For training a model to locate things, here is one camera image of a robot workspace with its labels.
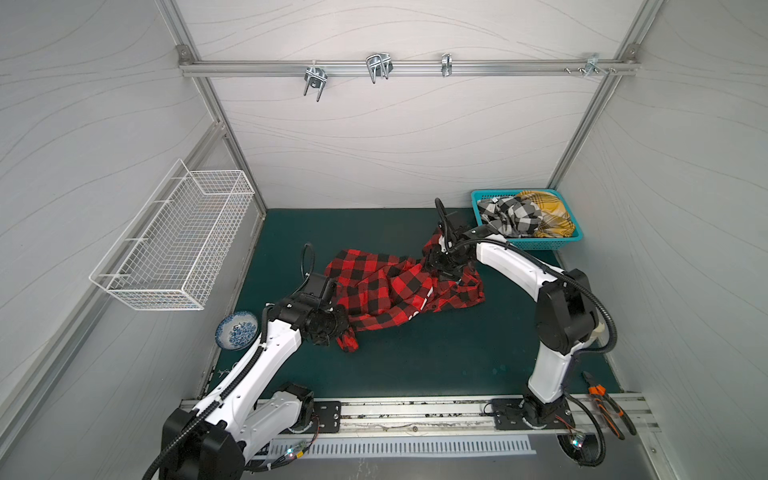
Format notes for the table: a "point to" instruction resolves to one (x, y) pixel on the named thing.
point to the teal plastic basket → (478, 195)
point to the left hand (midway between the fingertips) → (352, 321)
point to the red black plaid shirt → (380, 290)
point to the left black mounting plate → (329, 416)
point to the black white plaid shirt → (512, 216)
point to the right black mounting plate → (511, 414)
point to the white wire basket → (170, 255)
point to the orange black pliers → (610, 409)
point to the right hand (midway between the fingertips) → (433, 264)
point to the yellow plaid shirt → (556, 220)
